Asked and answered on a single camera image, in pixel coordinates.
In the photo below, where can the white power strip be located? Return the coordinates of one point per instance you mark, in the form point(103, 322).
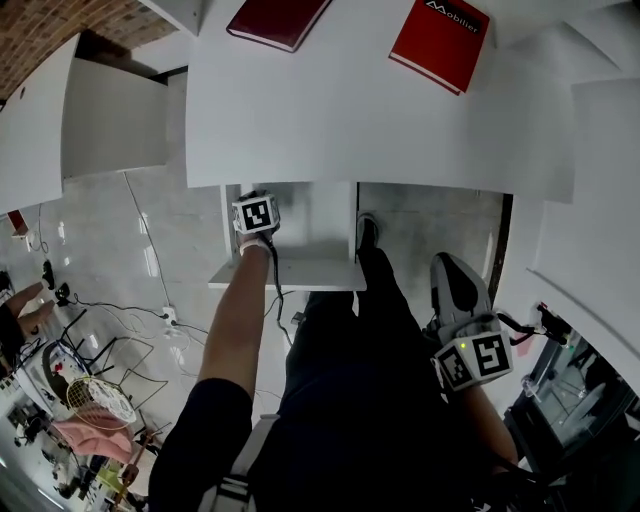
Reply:
point(170, 315)

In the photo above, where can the white shelf unit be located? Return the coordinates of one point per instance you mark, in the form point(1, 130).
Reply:
point(575, 30)

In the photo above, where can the bright red book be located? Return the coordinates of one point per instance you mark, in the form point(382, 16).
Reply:
point(440, 45)

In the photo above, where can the white side table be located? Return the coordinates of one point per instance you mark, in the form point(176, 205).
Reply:
point(30, 140)

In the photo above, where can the black frame chair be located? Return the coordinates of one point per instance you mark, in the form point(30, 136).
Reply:
point(75, 345)

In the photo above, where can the white desk drawer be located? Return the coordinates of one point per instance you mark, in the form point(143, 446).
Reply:
point(320, 230)

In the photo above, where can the dark red book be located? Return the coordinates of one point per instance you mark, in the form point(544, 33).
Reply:
point(280, 20)

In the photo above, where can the person's black shoe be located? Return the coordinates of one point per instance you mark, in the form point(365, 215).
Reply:
point(367, 232)

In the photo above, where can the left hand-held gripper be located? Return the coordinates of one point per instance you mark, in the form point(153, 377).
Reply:
point(255, 215)

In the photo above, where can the person's right forearm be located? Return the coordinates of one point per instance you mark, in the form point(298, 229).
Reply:
point(492, 425)

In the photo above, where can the person's left forearm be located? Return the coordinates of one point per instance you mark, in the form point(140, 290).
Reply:
point(235, 325)

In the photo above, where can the person's dark clothing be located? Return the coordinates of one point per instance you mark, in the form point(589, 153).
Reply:
point(360, 400)

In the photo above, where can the pink cloth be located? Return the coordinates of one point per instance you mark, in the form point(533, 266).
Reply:
point(95, 437)

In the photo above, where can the white desk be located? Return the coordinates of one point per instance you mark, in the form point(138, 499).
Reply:
point(325, 115)

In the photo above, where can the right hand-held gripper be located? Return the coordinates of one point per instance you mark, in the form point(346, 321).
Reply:
point(480, 355)

